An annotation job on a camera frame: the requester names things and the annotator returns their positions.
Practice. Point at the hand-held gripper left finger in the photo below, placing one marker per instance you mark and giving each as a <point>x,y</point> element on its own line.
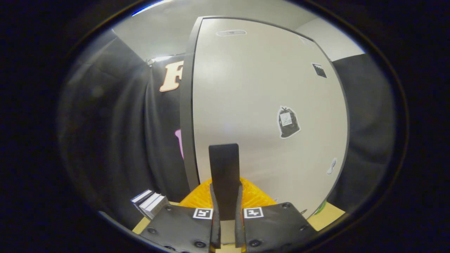
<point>217,168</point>

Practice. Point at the small green object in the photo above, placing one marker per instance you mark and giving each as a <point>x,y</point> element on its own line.
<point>321,208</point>

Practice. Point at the white shoe cabinet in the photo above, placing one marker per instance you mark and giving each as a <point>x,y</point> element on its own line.
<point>253,98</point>

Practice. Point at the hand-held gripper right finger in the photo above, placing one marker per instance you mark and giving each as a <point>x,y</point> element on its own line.
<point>232,168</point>

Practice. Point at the black backdrop cloth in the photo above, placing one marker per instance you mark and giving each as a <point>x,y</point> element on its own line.
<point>116,133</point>
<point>365,123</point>

